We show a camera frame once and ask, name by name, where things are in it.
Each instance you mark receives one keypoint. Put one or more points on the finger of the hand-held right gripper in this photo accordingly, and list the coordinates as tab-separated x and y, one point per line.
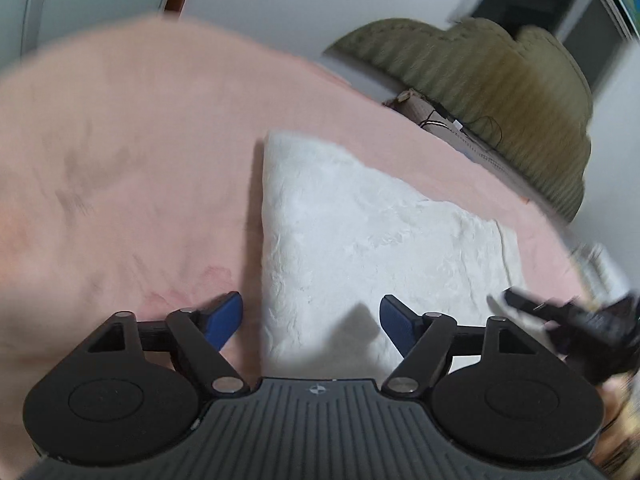
530	305

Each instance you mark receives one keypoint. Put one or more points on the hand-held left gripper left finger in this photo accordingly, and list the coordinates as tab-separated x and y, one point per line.
225	320

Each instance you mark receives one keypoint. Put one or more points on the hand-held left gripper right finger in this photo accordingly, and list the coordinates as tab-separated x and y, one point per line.
395	322

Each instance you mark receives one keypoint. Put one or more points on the white towel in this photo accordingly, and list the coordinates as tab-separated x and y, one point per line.
350	240

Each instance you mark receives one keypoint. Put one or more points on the person's right forearm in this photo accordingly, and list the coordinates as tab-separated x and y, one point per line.
617	425

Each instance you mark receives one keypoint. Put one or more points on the white striped cloth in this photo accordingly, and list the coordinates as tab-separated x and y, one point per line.
597	265

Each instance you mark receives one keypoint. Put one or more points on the pink blanket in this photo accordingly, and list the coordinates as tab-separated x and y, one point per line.
125	160

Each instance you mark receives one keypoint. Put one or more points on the cardboard box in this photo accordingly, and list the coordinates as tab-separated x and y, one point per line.
450	132

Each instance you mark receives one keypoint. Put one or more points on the olive green padded headboard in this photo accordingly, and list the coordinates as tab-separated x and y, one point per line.
500	70

